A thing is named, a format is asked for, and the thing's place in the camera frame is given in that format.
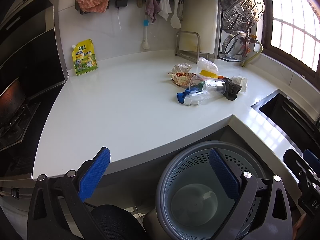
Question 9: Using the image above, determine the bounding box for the clear plastic cup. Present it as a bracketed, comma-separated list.
[189, 75, 226, 104]

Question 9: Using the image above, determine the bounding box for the blue cloth strip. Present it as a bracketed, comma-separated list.
[177, 89, 200, 106]

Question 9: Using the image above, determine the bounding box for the mauve hanging cloth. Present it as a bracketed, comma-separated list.
[145, 0, 161, 23]

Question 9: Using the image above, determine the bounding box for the person's right hand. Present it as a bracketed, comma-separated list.
[292, 213, 306, 240]

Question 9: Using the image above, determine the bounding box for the yellow gas hose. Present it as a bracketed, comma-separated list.
[240, 38, 264, 68]

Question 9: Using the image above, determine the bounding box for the yellow plastic box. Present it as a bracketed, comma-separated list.
[199, 70, 219, 79]

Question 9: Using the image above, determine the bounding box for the white hanging cloth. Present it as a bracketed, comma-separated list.
[158, 0, 172, 21]

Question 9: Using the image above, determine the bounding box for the red white snack wrapper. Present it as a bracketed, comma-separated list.
[168, 72, 196, 87]

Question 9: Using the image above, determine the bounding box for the glass pot lid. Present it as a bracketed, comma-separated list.
[222, 30, 248, 58]

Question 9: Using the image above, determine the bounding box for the black kitchen sink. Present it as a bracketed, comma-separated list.
[252, 90, 319, 157]

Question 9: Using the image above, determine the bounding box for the black sock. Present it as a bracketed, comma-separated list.
[222, 77, 242, 101]

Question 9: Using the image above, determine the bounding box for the white tissue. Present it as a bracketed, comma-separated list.
[231, 76, 248, 93]

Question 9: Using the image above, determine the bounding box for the white cutting board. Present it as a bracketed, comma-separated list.
[180, 0, 219, 54]

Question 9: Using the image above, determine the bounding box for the blue white bottle brush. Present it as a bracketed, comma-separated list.
[142, 19, 153, 50]

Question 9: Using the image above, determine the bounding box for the clear plastic bag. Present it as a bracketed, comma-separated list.
[197, 57, 219, 74]

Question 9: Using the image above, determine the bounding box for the window with brown frame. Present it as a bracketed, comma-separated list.
[263, 0, 319, 83]

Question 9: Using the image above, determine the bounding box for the yellow green refill pouch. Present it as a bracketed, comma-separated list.
[72, 39, 98, 75]

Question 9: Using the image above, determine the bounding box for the steel steamer plate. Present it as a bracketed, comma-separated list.
[221, 0, 265, 33]

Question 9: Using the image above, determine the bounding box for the patterned clear wrapper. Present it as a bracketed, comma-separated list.
[171, 63, 192, 73]

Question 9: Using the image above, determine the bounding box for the white rice paddle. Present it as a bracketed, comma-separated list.
[170, 0, 181, 29]

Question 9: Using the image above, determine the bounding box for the grey perforated trash bin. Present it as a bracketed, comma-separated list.
[156, 140, 266, 239]

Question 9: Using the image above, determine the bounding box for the steel cutting board stand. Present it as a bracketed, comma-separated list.
[175, 30, 209, 64]

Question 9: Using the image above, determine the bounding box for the black lid rack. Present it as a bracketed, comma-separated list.
[216, 0, 251, 62]

